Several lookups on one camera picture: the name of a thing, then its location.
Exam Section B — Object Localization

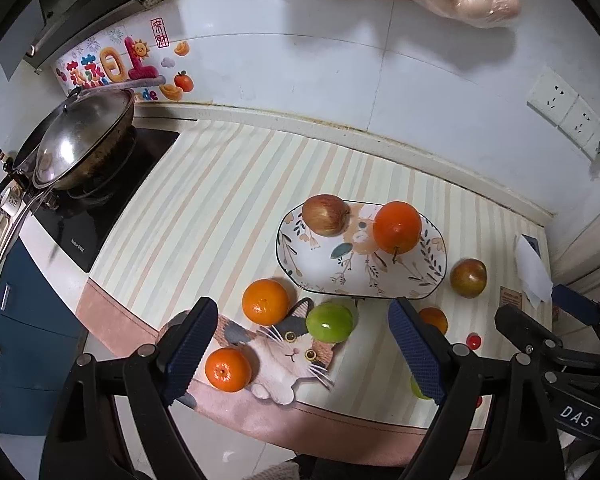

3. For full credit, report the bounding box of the brownish red-green apple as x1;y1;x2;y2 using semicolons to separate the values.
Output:
450;258;488;299

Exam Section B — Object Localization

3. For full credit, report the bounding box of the blue cabinet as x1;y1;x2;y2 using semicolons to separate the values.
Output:
0;242;87;436

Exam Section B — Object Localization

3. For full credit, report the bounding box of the small brown card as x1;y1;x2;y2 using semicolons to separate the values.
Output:
500;286;524;310

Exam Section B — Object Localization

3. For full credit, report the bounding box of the red apple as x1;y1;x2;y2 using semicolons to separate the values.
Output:
302;194;350;237

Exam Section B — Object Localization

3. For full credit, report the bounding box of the white tissue paper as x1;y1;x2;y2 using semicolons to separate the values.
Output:
515;235;553;309

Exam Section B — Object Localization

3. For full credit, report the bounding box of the dark orange tangerine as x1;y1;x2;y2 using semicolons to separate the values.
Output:
418;307;449;335

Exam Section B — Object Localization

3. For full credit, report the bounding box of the white wall socket right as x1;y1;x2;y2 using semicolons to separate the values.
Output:
583;129;600;160

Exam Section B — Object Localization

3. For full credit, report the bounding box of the colourful wall sticker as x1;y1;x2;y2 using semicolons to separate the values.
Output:
54;13;196;102

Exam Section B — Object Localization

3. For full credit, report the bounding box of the steel wok with lid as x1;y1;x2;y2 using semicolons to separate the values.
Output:
0;74;167;261

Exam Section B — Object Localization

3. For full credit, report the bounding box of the striped table cloth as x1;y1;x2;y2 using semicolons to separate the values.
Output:
76;120;546;465

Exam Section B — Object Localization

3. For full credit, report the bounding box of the large orange persimmon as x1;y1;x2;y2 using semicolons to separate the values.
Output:
373;200;422;255

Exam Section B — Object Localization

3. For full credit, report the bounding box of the white wall socket middle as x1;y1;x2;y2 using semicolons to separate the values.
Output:
558;96;600;148

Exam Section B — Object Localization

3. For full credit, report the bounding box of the floral oval ceramic plate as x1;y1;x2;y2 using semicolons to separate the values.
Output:
276;200;449;300

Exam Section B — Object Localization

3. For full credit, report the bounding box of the black induction cooktop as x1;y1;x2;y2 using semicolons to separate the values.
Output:
34;127;178;272

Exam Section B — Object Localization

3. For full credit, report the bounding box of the white wall socket left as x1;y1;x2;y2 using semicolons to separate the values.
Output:
527;66;578;126

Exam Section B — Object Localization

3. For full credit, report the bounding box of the dark blue phone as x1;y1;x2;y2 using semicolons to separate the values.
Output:
522;234;541;256

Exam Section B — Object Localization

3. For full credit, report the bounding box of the green apple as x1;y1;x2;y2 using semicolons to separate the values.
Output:
410;376;429;400
306;302;355;344

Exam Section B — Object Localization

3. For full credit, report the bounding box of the cat shaped placemat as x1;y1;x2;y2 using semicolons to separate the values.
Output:
213;297;335;405

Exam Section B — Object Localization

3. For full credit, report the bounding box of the white wall socket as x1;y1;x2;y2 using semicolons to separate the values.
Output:
558;96;600;148
527;66;578;126
583;129;600;160

